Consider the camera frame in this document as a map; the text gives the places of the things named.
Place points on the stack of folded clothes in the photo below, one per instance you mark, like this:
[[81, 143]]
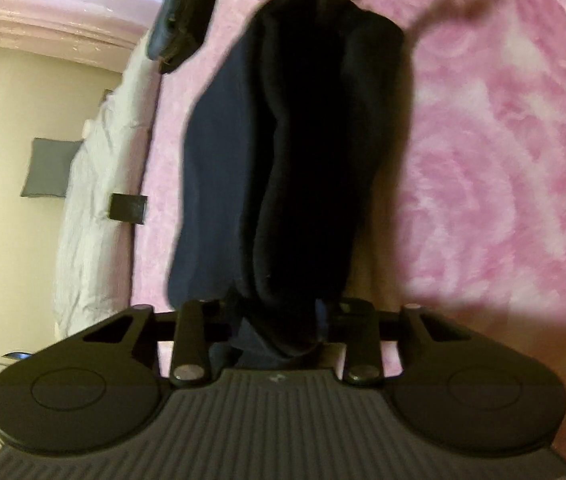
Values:
[[179, 30]]

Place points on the grey striped duvet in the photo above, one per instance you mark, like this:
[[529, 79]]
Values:
[[94, 259]]

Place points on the dark navy trousers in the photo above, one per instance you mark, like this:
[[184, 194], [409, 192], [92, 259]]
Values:
[[279, 159]]

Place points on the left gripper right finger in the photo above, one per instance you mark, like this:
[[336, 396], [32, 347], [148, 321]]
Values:
[[362, 329]]

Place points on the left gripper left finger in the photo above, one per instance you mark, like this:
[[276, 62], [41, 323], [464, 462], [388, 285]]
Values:
[[193, 329]]

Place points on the grey pillow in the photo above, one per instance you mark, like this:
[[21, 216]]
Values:
[[49, 168]]

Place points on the pink rose blanket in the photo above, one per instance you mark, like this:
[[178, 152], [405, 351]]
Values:
[[469, 218]]

